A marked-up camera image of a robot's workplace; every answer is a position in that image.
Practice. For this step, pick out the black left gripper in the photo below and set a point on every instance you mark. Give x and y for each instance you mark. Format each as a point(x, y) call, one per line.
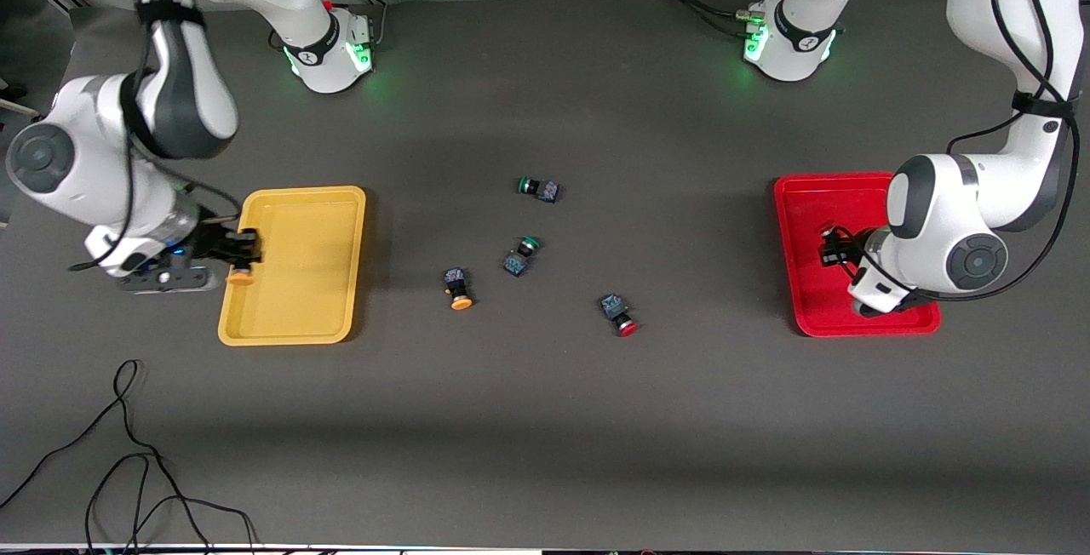
point(854, 250)

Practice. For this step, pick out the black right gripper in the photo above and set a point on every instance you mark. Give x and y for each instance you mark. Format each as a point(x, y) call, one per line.
point(213, 243)

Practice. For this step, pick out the yellow push button switch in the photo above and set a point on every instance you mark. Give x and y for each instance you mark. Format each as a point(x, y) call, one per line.
point(241, 277)
point(461, 303)

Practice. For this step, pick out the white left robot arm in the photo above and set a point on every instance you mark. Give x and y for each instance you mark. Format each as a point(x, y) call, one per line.
point(979, 197)

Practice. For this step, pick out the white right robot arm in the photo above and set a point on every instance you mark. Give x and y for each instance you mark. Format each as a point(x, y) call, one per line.
point(179, 95)

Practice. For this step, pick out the red plastic tray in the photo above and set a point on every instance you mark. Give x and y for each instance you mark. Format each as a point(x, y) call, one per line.
point(800, 283)

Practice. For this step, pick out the yellow plastic tray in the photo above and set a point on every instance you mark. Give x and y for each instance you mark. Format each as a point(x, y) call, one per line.
point(298, 283)

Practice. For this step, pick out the dark grey table mat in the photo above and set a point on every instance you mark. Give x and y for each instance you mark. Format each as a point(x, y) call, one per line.
point(545, 436)

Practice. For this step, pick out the green push button switch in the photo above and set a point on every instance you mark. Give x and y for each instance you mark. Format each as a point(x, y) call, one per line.
point(546, 191)
point(514, 265)

